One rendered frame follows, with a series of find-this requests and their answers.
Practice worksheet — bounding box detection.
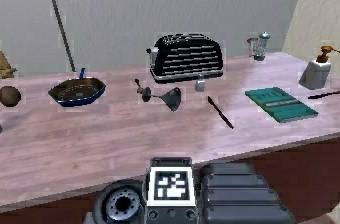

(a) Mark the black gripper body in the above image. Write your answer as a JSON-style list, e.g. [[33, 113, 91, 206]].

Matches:
[[83, 179, 148, 224]]

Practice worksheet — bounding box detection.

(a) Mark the clear martini glass with olives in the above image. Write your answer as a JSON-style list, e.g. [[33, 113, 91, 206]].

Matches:
[[133, 78, 182, 113]]

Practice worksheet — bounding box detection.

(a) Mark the dark red wooden counter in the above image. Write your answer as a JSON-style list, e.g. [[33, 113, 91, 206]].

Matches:
[[0, 51, 340, 224]]

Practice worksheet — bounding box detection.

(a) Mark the blue frying pan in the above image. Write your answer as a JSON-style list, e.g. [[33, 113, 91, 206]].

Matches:
[[47, 67, 107, 108]]

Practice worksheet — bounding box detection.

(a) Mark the black knife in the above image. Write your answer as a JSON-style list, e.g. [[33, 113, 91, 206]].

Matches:
[[206, 96, 235, 130]]

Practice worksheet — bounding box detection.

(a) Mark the small grey salt shaker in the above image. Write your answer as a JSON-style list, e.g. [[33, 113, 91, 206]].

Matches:
[[194, 73, 206, 93]]

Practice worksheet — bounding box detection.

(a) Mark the brown round ball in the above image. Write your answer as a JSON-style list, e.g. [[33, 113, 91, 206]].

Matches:
[[0, 85, 22, 108]]

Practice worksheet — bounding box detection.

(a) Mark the black ribbed toaster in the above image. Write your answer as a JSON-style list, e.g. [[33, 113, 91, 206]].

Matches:
[[146, 33, 225, 84]]

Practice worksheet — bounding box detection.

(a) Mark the thin black pole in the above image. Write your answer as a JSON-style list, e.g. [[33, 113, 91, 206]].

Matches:
[[51, 0, 77, 73]]

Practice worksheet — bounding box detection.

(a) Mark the teal book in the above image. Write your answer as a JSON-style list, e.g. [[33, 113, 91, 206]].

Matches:
[[244, 86, 320, 124]]

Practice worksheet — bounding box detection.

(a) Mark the clear glass grinder jar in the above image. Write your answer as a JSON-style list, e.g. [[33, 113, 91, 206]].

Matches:
[[247, 31, 271, 62]]

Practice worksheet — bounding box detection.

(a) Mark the black pen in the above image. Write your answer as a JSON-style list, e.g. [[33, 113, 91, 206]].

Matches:
[[307, 88, 340, 100]]

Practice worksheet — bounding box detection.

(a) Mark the white soap dispenser brown pump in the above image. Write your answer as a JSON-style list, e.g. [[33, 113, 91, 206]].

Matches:
[[298, 45, 340, 91]]

